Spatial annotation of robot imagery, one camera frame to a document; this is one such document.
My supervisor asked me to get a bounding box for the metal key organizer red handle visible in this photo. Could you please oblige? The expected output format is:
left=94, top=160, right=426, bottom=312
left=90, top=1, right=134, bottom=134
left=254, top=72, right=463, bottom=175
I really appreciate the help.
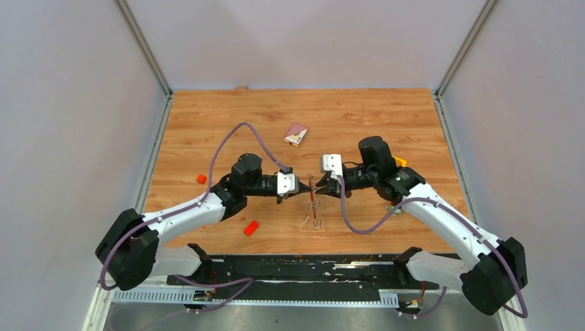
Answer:
left=307, top=173, right=322, bottom=231

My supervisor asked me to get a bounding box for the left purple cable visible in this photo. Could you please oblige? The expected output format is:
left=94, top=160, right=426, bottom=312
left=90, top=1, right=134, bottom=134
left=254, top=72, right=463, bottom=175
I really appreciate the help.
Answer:
left=99, top=121, right=293, bottom=292

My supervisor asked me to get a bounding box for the small red cube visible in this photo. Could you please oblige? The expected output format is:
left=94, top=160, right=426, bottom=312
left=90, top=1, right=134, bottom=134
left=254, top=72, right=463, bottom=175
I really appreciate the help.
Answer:
left=196, top=174, right=208, bottom=185

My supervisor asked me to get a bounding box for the yellow triangular bracket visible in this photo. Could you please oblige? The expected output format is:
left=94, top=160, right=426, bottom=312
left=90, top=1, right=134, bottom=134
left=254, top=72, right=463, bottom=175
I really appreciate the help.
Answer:
left=393, top=156, right=408, bottom=168

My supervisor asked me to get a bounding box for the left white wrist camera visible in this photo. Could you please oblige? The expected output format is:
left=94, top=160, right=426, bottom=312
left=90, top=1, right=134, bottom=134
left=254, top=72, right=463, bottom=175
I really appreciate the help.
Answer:
left=277, top=172, right=299, bottom=197

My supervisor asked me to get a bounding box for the small orange block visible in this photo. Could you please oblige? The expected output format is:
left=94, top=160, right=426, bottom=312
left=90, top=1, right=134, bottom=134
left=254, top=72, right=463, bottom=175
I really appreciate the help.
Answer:
left=243, top=220, right=259, bottom=237

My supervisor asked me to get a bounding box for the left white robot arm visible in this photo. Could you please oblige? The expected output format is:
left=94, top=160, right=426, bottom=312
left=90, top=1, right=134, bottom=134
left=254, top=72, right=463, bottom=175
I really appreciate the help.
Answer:
left=95, top=153, right=312, bottom=290

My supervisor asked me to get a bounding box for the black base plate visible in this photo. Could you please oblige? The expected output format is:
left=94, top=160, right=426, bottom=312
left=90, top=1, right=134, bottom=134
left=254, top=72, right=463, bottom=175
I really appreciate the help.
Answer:
left=187, top=254, right=438, bottom=297

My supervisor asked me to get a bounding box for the playing card box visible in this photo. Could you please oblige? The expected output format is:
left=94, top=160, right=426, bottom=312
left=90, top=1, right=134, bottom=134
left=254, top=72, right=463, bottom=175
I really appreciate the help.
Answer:
left=283, top=123, right=309, bottom=148

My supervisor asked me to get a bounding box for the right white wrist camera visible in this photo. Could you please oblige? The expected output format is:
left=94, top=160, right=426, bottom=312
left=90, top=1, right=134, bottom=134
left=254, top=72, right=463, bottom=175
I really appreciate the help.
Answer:
left=320, top=154, right=343, bottom=181

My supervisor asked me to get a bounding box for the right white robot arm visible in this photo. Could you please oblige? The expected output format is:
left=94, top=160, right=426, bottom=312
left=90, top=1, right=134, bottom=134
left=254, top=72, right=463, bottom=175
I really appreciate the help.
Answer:
left=316, top=136, right=528, bottom=319

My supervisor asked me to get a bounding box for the white slotted cable duct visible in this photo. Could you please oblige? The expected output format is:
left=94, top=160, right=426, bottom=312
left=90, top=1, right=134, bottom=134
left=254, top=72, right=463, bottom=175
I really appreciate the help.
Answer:
left=111, top=287, right=399, bottom=308

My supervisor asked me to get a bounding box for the small green toy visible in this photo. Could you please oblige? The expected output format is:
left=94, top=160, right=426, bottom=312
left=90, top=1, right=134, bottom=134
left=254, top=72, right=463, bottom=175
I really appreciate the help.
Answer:
left=386, top=205, right=403, bottom=214

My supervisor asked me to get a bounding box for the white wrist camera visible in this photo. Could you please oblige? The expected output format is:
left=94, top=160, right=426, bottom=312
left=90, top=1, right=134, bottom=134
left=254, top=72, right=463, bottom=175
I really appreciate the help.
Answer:
left=320, top=154, right=343, bottom=181
left=277, top=172, right=299, bottom=197

